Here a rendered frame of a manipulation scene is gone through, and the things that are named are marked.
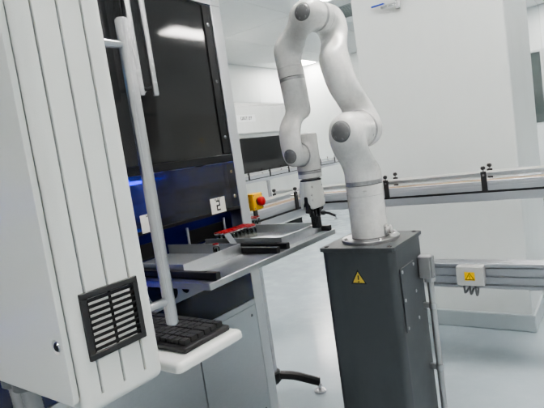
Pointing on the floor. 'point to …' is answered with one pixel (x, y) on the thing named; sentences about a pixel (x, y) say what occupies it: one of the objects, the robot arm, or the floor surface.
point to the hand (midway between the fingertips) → (316, 222)
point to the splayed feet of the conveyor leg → (300, 379)
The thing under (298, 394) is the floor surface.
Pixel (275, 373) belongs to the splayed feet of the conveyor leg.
